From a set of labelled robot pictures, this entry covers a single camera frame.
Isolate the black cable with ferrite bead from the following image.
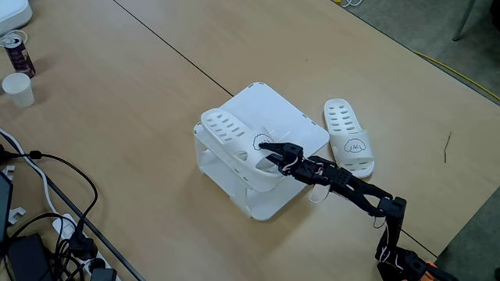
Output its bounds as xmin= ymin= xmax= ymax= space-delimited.
xmin=0 ymin=149 xmax=99 ymax=239

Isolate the thick white power cable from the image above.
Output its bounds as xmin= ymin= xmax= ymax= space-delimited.
xmin=0 ymin=126 xmax=59 ymax=219

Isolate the white paper cup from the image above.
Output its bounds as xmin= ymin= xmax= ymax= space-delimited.
xmin=1 ymin=72 xmax=35 ymax=109

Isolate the white box device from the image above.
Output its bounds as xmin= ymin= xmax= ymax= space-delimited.
xmin=0 ymin=0 xmax=34 ymax=37

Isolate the grey metal chair leg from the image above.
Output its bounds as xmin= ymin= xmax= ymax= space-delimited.
xmin=452 ymin=0 xmax=478 ymax=42

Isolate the white and yellow cable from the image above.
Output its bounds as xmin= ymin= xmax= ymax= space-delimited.
xmin=331 ymin=0 xmax=364 ymax=9

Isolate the white slipper with dog drawing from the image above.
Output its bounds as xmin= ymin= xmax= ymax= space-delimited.
xmin=200 ymin=107 xmax=289 ymax=185
xmin=323 ymin=98 xmax=376 ymax=180

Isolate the black plug adapter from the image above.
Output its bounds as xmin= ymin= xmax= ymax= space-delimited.
xmin=88 ymin=257 xmax=118 ymax=281

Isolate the white plastic shoe rack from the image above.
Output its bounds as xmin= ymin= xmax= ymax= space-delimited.
xmin=193 ymin=81 xmax=331 ymax=222

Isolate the black flat electronic device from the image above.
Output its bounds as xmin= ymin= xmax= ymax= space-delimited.
xmin=6 ymin=233 xmax=52 ymax=281

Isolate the black power plug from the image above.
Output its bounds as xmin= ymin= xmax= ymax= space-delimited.
xmin=68 ymin=229 xmax=99 ymax=261

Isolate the white power strip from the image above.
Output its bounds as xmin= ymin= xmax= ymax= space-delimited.
xmin=51 ymin=212 xmax=123 ymax=281

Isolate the dark purple drink can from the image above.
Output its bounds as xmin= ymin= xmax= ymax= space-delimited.
xmin=3 ymin=34 xmax=37 ymax=79

